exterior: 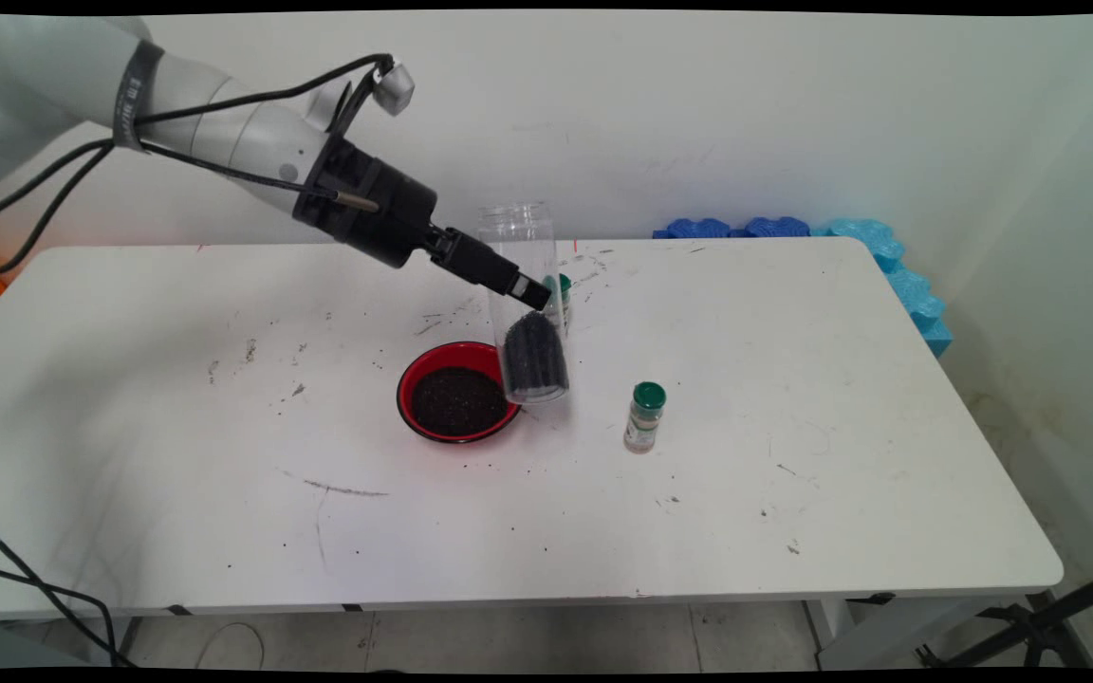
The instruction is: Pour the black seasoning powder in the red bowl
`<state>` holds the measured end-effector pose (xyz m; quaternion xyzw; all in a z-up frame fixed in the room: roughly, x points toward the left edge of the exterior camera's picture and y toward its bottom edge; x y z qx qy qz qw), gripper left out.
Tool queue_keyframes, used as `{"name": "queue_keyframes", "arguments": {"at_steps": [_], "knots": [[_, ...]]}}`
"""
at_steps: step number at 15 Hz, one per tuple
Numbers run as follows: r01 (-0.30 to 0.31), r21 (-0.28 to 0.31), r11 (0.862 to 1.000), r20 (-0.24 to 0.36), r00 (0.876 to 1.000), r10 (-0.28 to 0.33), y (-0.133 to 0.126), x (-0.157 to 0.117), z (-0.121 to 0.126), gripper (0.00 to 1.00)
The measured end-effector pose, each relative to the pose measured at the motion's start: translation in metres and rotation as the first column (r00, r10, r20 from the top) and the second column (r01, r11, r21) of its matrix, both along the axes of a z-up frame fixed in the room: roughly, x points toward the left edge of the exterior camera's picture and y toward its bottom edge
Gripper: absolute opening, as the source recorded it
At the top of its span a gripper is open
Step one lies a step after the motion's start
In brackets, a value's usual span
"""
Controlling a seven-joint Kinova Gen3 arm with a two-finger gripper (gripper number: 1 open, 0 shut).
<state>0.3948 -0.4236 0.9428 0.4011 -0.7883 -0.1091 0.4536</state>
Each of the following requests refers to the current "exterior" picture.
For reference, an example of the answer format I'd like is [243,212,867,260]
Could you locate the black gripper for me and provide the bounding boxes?
[293,136,554,312]

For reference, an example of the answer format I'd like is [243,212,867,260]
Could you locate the clear plastic jar black seeds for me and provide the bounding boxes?
[478,202,572,406]

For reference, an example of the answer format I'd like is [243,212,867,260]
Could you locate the green cap spice bottle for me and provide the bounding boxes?
[623,381,668,454]
[543,273,574,344]

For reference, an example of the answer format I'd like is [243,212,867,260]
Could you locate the red bowl black rim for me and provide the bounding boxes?
[396,341,522,445]

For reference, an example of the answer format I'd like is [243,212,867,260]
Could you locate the cyan foam piece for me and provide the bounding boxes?
[812,218,954,359]

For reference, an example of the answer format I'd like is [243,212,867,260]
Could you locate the black tripod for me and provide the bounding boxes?
[917,562,1093,670]

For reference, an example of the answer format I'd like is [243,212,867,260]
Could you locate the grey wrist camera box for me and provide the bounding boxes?
[374,62,415,117]

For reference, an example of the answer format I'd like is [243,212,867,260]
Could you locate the black strap on arm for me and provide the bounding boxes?
[112,40,166,153]

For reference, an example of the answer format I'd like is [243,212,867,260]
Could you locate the thin cable loop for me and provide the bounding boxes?
[195,621,266,670]

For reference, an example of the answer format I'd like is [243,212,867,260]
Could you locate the white table leg frame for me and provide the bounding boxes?
[807,596,1031,670]

